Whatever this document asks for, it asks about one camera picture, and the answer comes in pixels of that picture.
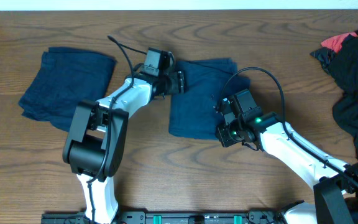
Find folded dark blue garment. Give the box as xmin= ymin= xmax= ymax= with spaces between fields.
xmin=19 ymin=47 xmax=116 ymax=132

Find dark blue shorts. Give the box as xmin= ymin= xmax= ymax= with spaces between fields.
xmin=168 ymin=58 xmax=250 ymax=140

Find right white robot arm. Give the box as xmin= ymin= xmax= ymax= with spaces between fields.
xmin=216 ymin=90 xmax=358 ymax=223

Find black and red garment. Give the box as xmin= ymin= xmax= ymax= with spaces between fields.
xmin=310 ymin=30 xmax=358 ymax=160

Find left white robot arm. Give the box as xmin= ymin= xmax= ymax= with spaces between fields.
xmin=63 ymin=48 xmax=185 ymax=223

